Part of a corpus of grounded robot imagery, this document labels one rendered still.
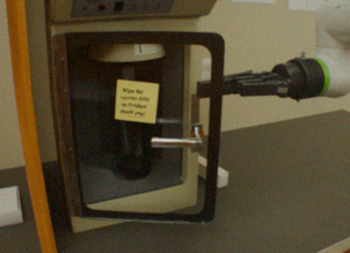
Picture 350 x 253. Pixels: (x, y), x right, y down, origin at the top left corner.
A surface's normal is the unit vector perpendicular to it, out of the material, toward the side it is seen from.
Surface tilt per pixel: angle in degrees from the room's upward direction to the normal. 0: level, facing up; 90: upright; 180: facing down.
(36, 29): 90
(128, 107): 90
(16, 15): 90
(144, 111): 90
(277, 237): 0
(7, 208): 0
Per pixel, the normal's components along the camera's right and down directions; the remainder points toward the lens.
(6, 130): 0.43, 0.34
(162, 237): 0.01, -0.93
